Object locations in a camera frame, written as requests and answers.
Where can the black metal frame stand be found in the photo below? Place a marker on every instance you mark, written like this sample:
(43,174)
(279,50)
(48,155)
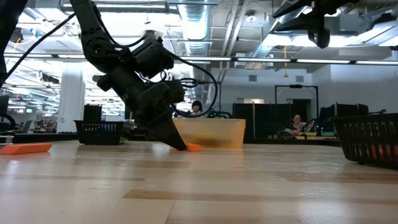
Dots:
(295,86)
(220,109)

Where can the silver ventilation duct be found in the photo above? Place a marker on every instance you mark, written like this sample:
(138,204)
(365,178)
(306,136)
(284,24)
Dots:
(196,28)
(262,48)

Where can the black chair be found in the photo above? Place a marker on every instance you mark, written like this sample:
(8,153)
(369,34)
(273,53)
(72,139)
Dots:
(3,107)

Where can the black aluminium table frame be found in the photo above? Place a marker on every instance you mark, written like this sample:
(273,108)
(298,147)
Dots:
(37,137)

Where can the overhead LED light bar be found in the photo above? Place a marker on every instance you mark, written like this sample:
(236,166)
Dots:
(267,60)

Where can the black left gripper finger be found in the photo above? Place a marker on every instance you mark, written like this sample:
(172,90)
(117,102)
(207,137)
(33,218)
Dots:
(166,135)

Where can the black robot workstation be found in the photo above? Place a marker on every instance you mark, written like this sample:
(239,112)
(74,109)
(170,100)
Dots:
(342,115)

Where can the small black monitor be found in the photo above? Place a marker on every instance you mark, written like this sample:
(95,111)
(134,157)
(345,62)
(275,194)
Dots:
(92,112)

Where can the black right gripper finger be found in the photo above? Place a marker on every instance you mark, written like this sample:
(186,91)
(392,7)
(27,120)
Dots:
(295,9)
(298,25)

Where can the orange rectangular eraser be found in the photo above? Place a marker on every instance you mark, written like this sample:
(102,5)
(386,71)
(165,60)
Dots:
(25,148)
(373,152)
(194,147)

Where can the white building pillar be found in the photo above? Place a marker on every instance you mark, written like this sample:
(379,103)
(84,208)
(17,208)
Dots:
(71,102)

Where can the black partition panels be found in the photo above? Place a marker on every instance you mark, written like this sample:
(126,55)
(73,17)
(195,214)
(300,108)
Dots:
(267,121)

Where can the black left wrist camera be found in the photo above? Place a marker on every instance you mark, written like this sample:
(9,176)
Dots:
(152,57)

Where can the seated person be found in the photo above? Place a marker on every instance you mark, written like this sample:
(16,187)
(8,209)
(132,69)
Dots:
(298,123)

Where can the yellow hanging pendant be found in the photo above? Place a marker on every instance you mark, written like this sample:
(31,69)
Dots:
(285,74)

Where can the person with dark head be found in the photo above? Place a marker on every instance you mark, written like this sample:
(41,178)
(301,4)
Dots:
(196,107)

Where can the black plastic slotted basket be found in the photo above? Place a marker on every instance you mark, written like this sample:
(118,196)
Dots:
(93,137)
(357,140)

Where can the orange translucent plastic bin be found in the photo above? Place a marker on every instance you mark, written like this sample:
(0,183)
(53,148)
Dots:
(217,132)

